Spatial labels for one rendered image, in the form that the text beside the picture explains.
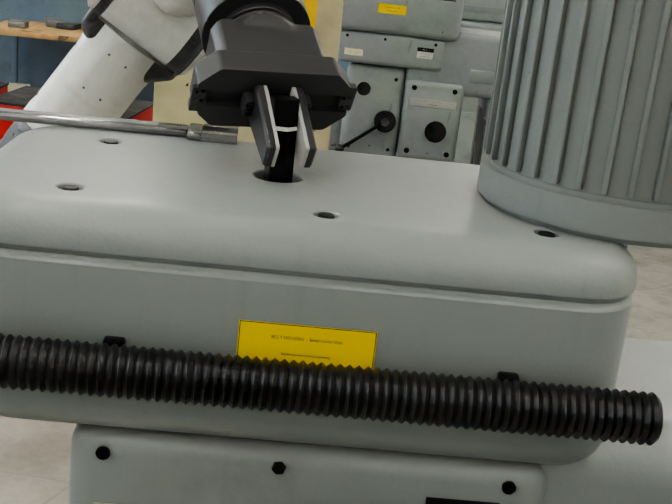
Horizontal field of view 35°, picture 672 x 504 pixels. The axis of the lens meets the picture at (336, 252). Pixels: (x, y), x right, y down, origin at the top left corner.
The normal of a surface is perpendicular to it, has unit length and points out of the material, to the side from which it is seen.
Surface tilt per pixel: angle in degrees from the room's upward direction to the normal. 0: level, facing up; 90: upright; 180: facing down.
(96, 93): 91
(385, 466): 63
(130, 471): 90
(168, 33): 98
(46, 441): 0
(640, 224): 90
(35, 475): 0
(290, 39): 30
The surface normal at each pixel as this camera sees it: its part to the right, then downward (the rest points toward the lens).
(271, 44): 0.25, -0.66
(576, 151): -0.58, 0.19
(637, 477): 0.04, 0.07
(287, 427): 0.00, 0.45
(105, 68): 0.17, 0.33
